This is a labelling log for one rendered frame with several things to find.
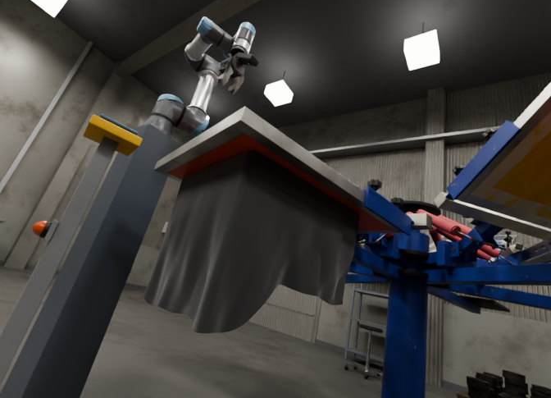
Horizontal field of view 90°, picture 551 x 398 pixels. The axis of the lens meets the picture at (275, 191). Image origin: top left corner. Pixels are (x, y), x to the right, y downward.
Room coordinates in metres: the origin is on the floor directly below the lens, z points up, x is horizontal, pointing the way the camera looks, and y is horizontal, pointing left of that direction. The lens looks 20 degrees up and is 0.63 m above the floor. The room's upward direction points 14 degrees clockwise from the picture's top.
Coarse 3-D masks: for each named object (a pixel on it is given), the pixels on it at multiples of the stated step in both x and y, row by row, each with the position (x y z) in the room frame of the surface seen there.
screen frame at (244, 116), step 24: (240, 120) 0.51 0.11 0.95; (264, 120) 0.54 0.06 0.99; (192, 144) 0.71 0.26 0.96; (216, 144) 0.65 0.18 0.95; (264, 144) 0.59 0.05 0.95; (288, 144) 0.59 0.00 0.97; (168, 168) 0.92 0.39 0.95; (312, 168) 0.65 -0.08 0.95; (336, 192) 0.77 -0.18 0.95; (360, 192) 0.78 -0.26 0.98
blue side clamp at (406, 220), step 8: (368, 192) 0.79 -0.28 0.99; (376, 192) 0.82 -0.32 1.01; (368, 200) 0.79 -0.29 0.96; (376, 200) 0.82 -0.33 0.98; (384, 200) 0.85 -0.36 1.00; (368, 208) 0.81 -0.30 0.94; (376, 208) 0.82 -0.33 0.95; (384, 208) 0.85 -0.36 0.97; (392, 208) 0.88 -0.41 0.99; (384, 216) 0.85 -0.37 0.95; (392, 216) 0.88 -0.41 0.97; (400, 216) 0.92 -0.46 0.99; (408, 216) 0.96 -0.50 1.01; (392, 224) 0.89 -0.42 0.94; (400, 224) 0.92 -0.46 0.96; (408, 224) 0.96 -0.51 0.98; (408, 232) 0.96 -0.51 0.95
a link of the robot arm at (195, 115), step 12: (204, 60) 1.26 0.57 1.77; (204, 72) 1.29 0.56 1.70; (216, 72) 1.31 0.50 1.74; (204, 84) 1.28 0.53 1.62; (216, 84) 1.36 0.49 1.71; (204, 96) 1.28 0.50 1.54; (192, 108) 1.24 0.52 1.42; (204, 108) 1.29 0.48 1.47; (192, 120) 1.23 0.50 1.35; (204, 120) 1.27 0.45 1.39; (192, 132) 1.28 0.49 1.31
